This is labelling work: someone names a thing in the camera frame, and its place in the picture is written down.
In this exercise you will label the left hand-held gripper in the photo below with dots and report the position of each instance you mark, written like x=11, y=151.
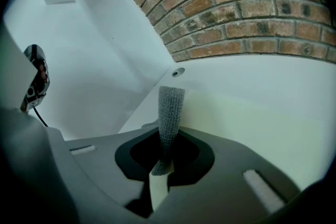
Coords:
x=32, y=93

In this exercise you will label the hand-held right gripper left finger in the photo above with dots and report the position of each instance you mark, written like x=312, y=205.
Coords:
x=92, y=178

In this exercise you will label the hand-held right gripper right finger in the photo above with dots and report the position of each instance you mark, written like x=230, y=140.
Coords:
x=223, y=191

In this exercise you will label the person's left hand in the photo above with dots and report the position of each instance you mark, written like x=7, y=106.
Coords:
x=43, y=72

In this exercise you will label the white table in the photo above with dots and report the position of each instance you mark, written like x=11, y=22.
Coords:
x=236, y=76

